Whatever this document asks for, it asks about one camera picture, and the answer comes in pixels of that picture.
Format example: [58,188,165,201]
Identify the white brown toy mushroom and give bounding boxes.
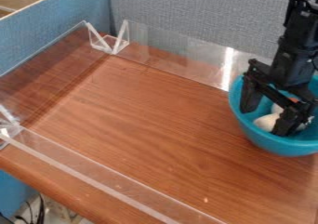
[254,98,313,132]

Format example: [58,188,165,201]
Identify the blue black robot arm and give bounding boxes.
[240,0,318,137]

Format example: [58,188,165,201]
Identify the clear acrylic barrier frame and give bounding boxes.
[0,19,266,224]

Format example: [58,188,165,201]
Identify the blue plastic bowl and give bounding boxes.
[229,75,318,157]

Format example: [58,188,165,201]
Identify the black cables under table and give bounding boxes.
[0,193,47,224]

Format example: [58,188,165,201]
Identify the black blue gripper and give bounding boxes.
[240,0,318,137]

